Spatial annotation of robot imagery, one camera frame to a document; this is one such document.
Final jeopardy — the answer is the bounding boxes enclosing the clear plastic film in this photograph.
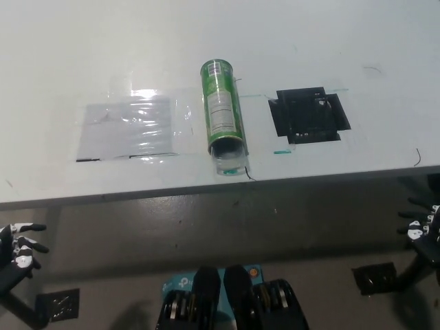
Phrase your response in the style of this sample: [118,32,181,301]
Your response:
[68,74,195,164]

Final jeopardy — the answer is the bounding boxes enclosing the black tape square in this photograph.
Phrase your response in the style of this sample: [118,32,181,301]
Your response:
[267,86,352,145]

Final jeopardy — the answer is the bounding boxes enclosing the black floor plate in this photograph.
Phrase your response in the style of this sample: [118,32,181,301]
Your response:
[36,287,80,324]
[352,262,399,296]

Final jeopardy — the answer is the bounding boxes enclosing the black robot torso blocks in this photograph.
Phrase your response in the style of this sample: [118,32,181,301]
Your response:
[156,264,310,330]

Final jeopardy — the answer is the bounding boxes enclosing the clear plastic sheet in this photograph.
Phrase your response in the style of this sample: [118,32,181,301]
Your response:
[76,97,175,162]

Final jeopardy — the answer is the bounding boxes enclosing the black floor plate right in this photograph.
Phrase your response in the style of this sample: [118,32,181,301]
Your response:
[352,262,399,296]

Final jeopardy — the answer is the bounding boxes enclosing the green chips can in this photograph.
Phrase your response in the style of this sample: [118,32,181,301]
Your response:
[200,58,248,154]

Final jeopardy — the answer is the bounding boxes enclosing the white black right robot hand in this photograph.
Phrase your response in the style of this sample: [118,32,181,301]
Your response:
[397,197,440,267]

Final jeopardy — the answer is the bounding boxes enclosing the teal box with white logo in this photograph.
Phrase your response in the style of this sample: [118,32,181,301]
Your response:
[161,263,264,330]

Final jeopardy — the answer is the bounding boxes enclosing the clear plastic chips tray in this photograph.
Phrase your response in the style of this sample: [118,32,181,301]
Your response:
[208,137,252,178]

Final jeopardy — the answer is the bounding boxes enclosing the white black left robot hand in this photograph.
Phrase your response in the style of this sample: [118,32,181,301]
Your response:
[0,222,50,293]

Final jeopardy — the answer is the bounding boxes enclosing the black floor plate left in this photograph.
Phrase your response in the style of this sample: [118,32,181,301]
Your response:
[36,287,80,324]

